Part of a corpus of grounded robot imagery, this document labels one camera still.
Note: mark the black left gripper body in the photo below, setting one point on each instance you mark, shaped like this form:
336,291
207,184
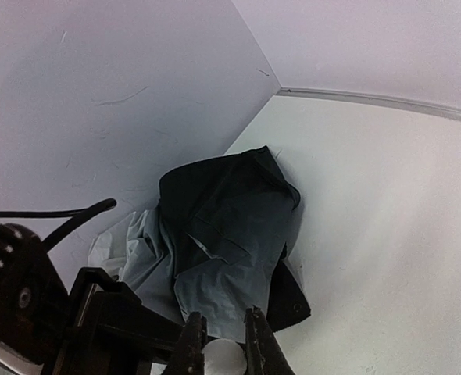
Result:
110,331

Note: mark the grey black jacket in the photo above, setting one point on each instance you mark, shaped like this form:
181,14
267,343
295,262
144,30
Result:
216,244

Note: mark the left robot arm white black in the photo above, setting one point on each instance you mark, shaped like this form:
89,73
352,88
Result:
34,303

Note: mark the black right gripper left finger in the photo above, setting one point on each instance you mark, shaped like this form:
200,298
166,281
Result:
187,357

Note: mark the aluminium back table rail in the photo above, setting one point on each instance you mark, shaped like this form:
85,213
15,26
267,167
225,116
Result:
375,100

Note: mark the clear nail polish bottle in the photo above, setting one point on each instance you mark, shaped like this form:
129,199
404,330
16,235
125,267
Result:
224,357

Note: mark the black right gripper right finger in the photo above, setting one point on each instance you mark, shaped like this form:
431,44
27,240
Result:
264,355

